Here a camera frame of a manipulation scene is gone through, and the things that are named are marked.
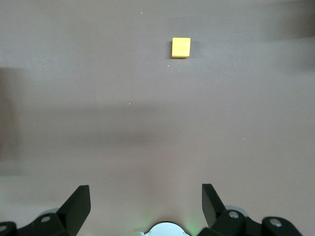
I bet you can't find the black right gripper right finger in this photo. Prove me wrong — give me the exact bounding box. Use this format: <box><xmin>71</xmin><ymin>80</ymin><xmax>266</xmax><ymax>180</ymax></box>
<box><xmin>194</xmin><ymin>183</ymin><xmax>302</xmax><ymax>236</ymax></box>

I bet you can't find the yellow wooden block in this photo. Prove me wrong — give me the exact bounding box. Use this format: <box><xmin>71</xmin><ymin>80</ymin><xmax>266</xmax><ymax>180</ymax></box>
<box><xmin>170</xmin><ymin>37</ymin><xmax>191</xmax><ymax>59</ymax></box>

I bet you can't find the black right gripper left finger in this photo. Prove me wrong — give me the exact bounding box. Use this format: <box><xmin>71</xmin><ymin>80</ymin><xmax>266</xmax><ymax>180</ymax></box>
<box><xmin>0</xmin><ymin>184</ymin><xmax>92</xmax><ymax>236</ymax></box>

